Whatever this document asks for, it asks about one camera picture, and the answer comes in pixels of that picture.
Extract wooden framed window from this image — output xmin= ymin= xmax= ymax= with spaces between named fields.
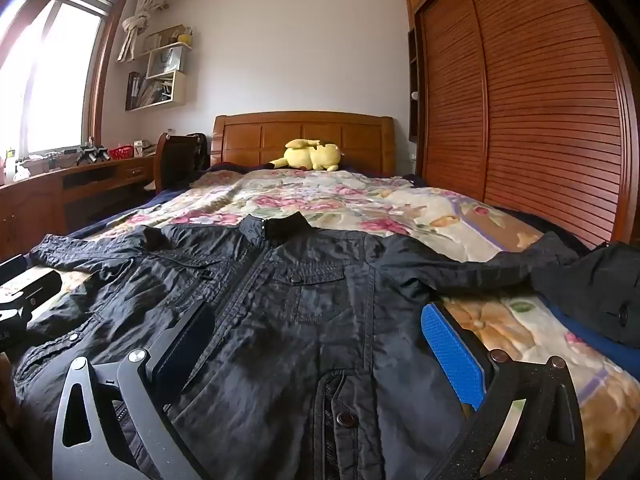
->
xmin=0 ymin=0 xmax=128 ymax=156

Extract person's left forearm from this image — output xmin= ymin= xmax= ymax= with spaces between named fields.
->
xmin=0 ymin=353 xmax=17 ymax=418

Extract floral blanket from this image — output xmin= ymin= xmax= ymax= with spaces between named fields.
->
xmin=0 ymin=167 xmax=638 ymax=480

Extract wooden louvred wardrobe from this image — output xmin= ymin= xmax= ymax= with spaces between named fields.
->
xmin=405 ymin=0 xmax=640 ymax=252

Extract yellow plush toy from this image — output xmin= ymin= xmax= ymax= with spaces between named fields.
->
xmin=269 ymin=138 xmax=346 ymax=172

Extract black device on stand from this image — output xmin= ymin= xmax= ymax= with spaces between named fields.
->
xmin=75 ymin=144 xmax=108 ymax=165

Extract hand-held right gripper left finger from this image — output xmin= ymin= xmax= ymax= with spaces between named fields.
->
xmin=52 ymin=297 xmax=218 ymax=480

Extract tied beige curtain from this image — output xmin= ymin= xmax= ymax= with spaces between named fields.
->
xmin=117 ymin=0 xmax=167 ymax=63

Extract wooden chair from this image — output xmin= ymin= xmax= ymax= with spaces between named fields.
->
xmin=154 ymin=132 xmax=208 ymax=196

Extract silver shopping bag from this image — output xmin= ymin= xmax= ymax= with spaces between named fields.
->
xmin=152 ymin=49 xmax=183 ymax=74

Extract black jacket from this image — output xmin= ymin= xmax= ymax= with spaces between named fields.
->
xmin=12 ymin=211 xmax=583 ymax=480

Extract black binders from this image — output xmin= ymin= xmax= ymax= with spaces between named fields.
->
xmin=126 ymin=71 xmax=146 ymax=111

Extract wooden desk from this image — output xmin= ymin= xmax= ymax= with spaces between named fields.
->
xmin=0 ymin=154 xmax=157 ymax=261

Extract black bag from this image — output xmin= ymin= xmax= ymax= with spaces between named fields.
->
xmin=187 ymin=132 xmax=211 ymax=171

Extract dark clothes pile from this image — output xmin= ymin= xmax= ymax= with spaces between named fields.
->
xmin=530 ymin=242 xmax=640 ymax=348

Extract white wall shelf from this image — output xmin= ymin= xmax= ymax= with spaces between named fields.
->
xmin=125 ymin=25 xmax=193 ymax=112

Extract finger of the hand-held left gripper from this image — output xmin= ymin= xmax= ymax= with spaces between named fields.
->
xmin=10 ymin=271 xmax=62 ymax=313
xmin=0 ymin=254 xmax=27 ymax=283

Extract wooden bed headboard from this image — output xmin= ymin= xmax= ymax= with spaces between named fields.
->
xmin=209 ymin=111 xmax=396 ymax=177

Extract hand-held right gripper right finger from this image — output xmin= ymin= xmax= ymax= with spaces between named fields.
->
xmin=421 ymin=301 xmax=586 ymax=480

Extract blue garment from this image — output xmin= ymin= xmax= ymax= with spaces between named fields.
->
xmin=542 ymin=300 xmax=640 ymax=361

